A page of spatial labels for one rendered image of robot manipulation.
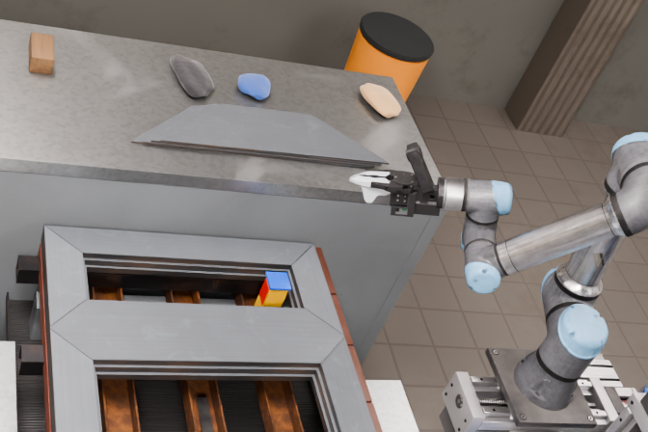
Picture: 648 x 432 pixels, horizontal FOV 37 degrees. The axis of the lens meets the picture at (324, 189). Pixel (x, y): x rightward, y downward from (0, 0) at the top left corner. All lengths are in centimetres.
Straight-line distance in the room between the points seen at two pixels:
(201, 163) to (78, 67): 47
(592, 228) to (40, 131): 135
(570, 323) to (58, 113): 137
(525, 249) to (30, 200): 122
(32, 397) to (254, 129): 91
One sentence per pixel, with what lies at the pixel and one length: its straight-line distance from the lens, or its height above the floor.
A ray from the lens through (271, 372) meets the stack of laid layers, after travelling 243.
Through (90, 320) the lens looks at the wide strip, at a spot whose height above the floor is 87.
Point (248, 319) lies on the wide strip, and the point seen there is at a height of 87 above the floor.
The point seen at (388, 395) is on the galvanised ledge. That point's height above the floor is 68.
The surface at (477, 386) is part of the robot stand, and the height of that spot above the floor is 98.
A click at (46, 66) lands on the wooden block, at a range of 273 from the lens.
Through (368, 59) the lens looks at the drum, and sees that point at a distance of 450.
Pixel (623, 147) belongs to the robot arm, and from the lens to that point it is 222.
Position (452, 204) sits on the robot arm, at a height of 140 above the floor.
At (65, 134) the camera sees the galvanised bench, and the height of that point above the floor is 105.
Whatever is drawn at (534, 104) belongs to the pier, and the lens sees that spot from 546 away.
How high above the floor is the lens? 262
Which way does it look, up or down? 36 degrees down
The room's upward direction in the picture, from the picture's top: 24 degrees clockwise
